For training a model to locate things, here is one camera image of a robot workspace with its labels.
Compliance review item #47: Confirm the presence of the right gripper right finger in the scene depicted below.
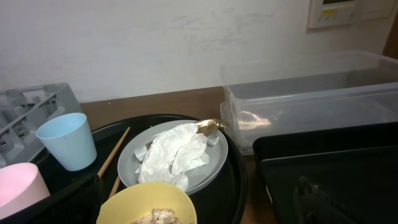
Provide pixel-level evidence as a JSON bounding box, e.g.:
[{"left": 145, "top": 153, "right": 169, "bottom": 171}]
[{"left": 293, "top": 176, "right": 358, "bottom": 224}]

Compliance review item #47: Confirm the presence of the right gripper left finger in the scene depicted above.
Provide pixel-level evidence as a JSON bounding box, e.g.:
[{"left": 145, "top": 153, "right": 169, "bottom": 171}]
[{"left": 1, "top": 174, "right": 103, "bottom": 224}]

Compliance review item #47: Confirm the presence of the yellow plastic bowl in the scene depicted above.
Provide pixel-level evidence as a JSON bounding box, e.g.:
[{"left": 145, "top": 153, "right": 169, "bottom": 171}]
[{"left": 96, "top": 182, "right": 197, "bottom": 224}]

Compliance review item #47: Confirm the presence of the pink plastic cup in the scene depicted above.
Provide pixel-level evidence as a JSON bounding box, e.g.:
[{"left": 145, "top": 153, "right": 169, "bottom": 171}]
[{"left": 0, "top": 162, "right": 50, "bottom": 219}]

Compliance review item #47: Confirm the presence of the light blue plastic cup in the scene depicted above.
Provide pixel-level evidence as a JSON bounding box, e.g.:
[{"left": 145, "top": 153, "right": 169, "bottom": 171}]
[{"left": 36, "top": 113, "right": 97, "bottom": 171}]

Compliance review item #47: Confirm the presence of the food scraps and rice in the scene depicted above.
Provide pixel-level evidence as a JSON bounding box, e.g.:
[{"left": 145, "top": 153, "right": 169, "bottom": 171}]
[{"left": 131, "top": 208, "right": 182, "bottom": 224}]

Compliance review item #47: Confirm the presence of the white napkin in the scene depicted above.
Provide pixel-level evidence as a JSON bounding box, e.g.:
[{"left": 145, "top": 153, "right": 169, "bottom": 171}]
[{"left": 136, "top": 123, "right": 219, "bottom": 191}]

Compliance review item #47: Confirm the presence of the gold snack wrapper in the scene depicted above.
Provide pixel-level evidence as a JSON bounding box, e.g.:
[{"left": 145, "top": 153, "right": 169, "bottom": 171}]
[{"left": 195, "top": 119, "right": 229, "bottom": 136}]

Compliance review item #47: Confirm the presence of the black rectangular waste tray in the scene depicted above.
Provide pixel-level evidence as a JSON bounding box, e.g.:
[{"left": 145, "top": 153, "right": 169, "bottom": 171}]
[{"left": 253, "top": 122, "right": 397, "bottom": 223}]

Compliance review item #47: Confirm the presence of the grey dishwasher rack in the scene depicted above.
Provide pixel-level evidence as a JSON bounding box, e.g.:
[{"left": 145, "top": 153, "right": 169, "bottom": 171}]
[{"left": 1, "top": 83, "right": 82, "bottom": 168}]

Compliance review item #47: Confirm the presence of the clear plastic waste bin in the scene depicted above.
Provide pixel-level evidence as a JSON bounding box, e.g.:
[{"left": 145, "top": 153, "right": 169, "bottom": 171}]
[{"left": 220, "top": 51, "right": 397, "bottom": 155}]

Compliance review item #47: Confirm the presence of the left wooden chopstick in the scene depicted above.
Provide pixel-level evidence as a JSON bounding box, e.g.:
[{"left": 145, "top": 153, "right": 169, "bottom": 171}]
[{"left": 97, "top": 127, "right": 131, "bottom": 178}]

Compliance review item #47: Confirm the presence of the wooden chopstick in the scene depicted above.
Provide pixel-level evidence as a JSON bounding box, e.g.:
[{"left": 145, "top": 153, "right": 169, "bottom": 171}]
[
  {"left": 97, "top": 127, "right": 131, "bottom": 178},
  {"left": 108, "top": 176, "right": 121, "bottom": 198}
]

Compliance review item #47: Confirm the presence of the right wooden chopstick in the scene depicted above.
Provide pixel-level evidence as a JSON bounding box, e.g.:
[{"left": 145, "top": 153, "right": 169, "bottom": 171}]
[{"left": 108, "top": 176, "right": 121, "bottom": 198}]

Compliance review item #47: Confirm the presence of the round black tray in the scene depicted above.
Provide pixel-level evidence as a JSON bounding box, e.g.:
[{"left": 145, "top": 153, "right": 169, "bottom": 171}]
[{"left": 32, "top": 114, "right": 248, "bottom": 223}]

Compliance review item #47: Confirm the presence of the grey round plate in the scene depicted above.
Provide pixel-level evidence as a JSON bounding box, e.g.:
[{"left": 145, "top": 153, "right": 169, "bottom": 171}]
[{"left": 117, "top": 119, "right": 229, "bottom": 196}]

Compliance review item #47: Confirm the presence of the white wall control panel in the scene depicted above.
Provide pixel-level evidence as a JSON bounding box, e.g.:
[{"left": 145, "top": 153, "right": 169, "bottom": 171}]
[{"left": 308, "top": 0, "right": 397, "bottom": 29}]

